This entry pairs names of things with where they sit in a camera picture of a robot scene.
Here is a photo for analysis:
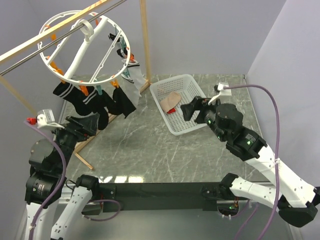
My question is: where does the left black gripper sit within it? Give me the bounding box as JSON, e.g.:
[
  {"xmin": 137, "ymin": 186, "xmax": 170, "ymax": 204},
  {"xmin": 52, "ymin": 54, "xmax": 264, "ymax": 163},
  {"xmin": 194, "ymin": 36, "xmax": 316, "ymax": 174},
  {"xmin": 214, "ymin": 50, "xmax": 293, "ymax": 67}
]
[{"xmin": 47, "ymin": 112, "xmax": 99, "ymax": 172}]

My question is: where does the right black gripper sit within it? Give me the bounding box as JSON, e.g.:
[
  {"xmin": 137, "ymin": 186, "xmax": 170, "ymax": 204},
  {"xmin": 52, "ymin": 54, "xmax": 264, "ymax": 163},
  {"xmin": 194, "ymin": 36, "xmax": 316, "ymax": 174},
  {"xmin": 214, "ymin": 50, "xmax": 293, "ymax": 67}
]
[{"xmin": 180, "ymin": 95, "xmax": 227, "ymax": 142}]

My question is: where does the black beige red sock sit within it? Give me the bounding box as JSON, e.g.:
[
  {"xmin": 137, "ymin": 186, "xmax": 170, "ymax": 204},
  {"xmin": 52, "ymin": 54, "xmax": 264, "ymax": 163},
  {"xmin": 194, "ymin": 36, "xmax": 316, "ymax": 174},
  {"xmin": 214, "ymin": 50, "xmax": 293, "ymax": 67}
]
[{"xmin": 104, "ymin": 87, "xmax": 136, "ymax": 119}]

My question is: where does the white round clip hanger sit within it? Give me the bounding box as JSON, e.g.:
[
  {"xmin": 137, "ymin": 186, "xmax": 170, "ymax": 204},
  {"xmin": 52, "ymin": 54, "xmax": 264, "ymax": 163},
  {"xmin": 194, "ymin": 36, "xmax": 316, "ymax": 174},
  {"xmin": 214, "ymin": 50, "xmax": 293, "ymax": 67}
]
[{"xmin": 37, "ymin": 12, "xmax": 131, "ymax": 88}]

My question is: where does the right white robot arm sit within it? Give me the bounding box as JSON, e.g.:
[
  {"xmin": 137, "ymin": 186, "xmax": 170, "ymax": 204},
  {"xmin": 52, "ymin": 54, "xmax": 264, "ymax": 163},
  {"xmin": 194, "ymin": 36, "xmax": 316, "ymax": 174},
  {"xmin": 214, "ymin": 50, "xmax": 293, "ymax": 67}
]
[{"xmin": 180, "ymin": 96, "xmax": 320, "ymax": 228}]

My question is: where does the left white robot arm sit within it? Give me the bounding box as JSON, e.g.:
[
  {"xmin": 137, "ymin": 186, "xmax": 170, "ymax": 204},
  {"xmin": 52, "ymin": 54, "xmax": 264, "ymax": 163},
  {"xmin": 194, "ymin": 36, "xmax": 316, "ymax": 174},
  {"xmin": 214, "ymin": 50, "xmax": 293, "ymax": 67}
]
[{"xmin": 25, "ymin": 109, "xmax": 100, "ymax": 240}]

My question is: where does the black striped sock at left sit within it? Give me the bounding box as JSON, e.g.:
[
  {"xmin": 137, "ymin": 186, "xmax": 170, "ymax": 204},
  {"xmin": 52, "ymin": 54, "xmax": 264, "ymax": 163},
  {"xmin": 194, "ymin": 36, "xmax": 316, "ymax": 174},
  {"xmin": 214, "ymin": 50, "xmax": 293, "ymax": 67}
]
[{"xmin": 52, "ymin": 82, "xmax": 97, "ymax": 116}]

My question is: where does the white plastic mesh basket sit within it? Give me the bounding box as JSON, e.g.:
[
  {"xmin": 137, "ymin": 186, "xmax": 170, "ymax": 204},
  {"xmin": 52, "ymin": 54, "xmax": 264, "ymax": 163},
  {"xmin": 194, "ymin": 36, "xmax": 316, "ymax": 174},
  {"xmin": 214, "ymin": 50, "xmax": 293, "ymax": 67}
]
[{"xmin": 149, "ymin": 74, "xmax": 206, "ymax": 136}]

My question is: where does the white striped hanging sock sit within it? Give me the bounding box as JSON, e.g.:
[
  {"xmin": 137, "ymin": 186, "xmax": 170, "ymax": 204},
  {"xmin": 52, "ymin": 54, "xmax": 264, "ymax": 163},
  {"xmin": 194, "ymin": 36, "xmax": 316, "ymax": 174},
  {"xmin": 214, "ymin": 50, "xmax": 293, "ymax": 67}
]
[{"xmin": 121, "ymin": 74, "xmax": 141, "ymax": 107}]

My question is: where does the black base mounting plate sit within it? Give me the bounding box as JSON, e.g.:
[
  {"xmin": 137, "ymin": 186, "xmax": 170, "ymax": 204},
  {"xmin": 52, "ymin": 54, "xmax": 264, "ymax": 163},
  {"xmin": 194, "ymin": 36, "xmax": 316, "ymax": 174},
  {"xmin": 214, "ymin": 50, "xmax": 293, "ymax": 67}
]
[{"xmin": 99, "ymin": 182, "xmax": 237, "ymax": 211}]

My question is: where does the metal hanging rod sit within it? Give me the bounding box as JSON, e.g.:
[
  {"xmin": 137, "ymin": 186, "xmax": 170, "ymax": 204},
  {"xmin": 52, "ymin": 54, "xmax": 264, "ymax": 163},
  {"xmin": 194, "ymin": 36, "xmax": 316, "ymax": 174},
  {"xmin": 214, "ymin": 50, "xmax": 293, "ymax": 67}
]
[{"xmin": 0, "ymin": 0, "xmax": 126, "ymax": 76}]

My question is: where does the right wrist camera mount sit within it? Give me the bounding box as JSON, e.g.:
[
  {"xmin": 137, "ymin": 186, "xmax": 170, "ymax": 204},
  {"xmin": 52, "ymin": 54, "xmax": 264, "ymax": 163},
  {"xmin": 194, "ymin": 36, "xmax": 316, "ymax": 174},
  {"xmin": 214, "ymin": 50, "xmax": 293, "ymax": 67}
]
[{"xmin": 208, "ymin": 82, "xmax": 232, "ymax": 105}]

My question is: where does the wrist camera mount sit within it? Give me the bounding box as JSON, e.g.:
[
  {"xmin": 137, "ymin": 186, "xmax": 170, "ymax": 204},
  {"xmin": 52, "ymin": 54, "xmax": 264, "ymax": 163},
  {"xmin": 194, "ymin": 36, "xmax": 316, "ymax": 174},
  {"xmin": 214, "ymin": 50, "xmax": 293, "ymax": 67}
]
[
  {"xmin": 26, "ymin": 109, "xmax": 65, "ymax": 131},
  {"xmin": 208, "ymin": 82, "xmax": 232, "ymax": 105}
]

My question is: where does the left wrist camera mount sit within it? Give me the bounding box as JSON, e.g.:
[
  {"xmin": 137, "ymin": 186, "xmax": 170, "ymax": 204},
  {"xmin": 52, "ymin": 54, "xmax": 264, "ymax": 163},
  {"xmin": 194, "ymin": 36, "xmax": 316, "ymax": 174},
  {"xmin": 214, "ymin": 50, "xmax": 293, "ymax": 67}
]
[{"xmin": 26, "ymin": 109, "xmax": 65, "ymax": 131}]

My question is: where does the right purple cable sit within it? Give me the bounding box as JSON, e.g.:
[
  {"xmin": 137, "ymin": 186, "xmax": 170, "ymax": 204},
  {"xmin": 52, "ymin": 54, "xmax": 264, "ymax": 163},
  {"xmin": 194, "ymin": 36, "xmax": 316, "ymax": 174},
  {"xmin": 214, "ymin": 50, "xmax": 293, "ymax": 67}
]
[{"xmin": 223, "ymin": 84, "xmax": 280, "ymax": 240}]

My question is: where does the wooden rack frame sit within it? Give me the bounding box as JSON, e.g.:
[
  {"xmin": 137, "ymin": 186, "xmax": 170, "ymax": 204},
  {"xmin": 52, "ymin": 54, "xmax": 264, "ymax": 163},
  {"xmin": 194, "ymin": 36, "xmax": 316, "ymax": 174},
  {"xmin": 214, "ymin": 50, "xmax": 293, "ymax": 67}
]
[{"xmin": 0, "ymin": 0, "xmax": 156, "ymax": 171}]

